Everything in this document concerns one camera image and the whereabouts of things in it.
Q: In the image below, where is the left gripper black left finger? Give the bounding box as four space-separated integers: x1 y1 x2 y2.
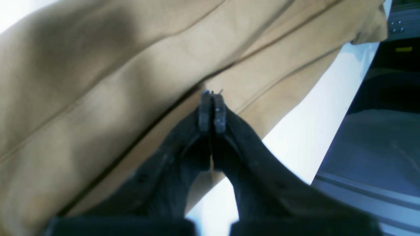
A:
44 91 212 236

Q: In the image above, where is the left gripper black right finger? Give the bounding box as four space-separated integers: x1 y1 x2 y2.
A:
212 94 383 236

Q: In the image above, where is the brown t-shirt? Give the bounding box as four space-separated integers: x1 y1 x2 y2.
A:
0 0 388 236

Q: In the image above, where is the aluminium extrusion rail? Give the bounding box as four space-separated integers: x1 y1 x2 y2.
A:
312 0 419 236

